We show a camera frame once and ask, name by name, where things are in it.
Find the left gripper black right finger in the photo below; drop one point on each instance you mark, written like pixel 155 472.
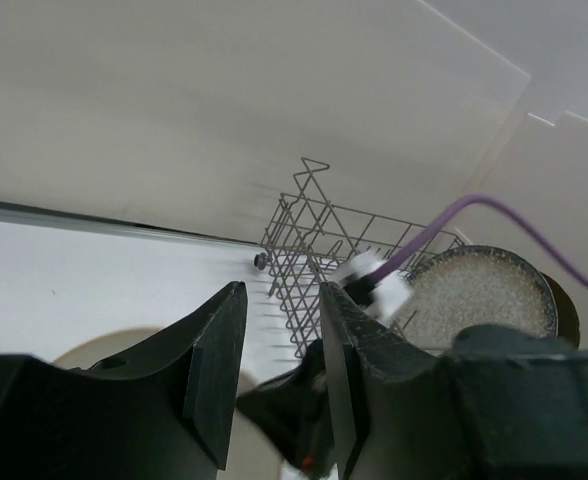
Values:
pixel 499 404

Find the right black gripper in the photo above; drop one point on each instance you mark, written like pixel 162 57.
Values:
pixel 293 411

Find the brown glazed round plate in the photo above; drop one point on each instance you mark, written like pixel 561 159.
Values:
pixel 568 319

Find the speckled white dark-rimmed plate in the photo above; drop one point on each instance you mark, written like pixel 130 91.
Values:
pixel 474 285

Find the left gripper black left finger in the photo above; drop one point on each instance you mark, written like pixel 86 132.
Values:
pixel 173 422

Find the grey wire dish rack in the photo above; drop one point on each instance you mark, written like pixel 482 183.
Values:
pixel 308 238

